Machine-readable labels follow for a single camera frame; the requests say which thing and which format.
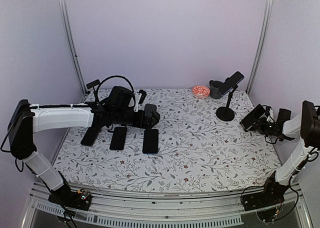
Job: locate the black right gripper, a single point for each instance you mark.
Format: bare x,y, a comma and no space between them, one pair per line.
260,124

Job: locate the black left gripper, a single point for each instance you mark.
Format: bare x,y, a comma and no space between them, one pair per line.
140,123

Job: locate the black round-base phone stand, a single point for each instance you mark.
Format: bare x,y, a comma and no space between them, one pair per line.
95,85

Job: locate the black tall phone stand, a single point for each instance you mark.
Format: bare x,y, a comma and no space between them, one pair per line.
225,113

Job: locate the black phone with pink edge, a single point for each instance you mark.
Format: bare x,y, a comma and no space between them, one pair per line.
90,136

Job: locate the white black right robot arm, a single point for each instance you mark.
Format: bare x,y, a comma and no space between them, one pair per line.
306,128

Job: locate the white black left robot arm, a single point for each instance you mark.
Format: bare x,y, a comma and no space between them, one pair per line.
120,108

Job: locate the dark grey cup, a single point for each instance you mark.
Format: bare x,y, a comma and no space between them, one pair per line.
214,89

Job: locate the floral patterned table mat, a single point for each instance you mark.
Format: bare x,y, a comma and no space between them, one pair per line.
197,152

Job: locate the red white patterned bowl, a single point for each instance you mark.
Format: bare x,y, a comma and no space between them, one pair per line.
200,91

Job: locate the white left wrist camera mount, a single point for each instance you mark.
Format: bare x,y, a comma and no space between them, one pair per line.
137,97

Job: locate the aluminium front rail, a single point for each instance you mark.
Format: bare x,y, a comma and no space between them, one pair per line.
112,208

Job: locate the right aluminium frame post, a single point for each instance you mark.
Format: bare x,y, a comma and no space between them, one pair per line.
260,46

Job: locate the aluminium frame post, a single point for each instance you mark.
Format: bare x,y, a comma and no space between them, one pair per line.
71,45
260,46

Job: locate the left aluminium frame post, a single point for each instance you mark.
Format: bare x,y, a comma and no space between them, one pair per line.
71,45

